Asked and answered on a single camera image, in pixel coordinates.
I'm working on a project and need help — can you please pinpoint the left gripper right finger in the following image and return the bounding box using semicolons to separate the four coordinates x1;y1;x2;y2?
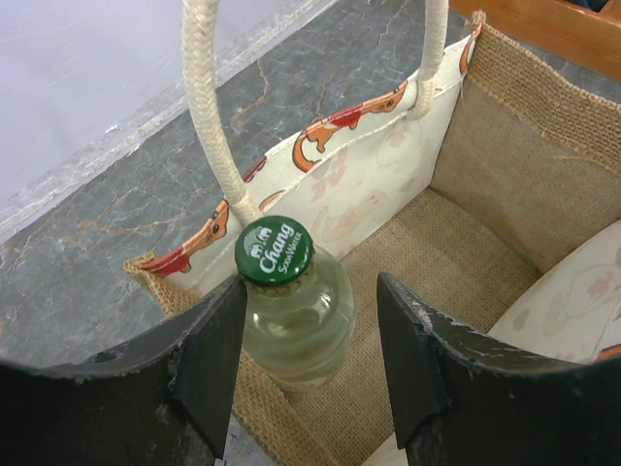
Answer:
376;273;620;465

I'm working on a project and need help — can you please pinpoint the green lid glass jar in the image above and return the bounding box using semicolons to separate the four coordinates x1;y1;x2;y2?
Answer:
234;216;356;391

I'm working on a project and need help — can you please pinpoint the orange compartment tray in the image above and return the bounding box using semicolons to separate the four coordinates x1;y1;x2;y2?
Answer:
449;0;620;81

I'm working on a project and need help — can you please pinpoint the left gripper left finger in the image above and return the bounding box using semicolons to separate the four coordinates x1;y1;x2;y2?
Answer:
1;277;246;465

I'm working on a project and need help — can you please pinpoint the patterned canvas bag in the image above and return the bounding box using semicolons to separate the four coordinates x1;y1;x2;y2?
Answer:
125;1;620;465

